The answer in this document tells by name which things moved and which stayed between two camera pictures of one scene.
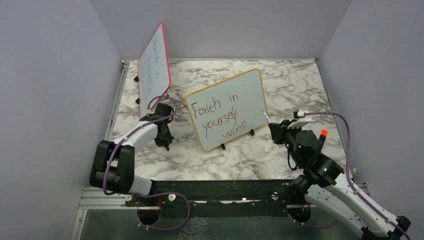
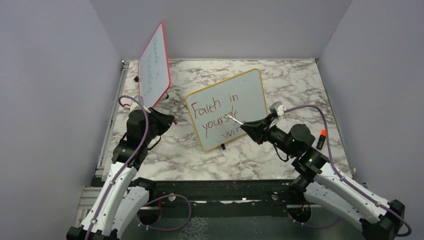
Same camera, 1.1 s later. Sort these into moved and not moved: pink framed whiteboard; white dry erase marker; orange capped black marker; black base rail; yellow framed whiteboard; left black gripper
Moved: left black gripper; white dry erase marker
Not moved: pink framed whiteboard; orange capped black marker; black base rail; yellow framed whiteboard
